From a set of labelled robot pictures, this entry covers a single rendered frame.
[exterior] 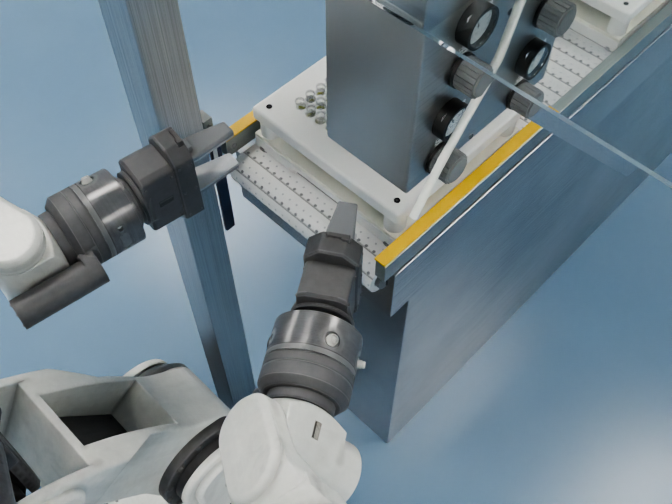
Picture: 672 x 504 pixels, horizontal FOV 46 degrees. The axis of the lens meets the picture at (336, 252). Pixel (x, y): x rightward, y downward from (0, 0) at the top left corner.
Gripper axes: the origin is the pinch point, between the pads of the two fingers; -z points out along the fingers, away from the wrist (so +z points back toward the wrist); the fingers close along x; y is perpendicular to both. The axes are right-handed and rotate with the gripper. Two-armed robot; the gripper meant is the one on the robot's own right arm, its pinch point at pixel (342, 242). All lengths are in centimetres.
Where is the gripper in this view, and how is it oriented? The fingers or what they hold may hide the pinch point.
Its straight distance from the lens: 82.4
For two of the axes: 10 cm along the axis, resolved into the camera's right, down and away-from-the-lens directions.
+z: -2.1, 8.1, -5.4
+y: 9.8, 1.7, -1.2
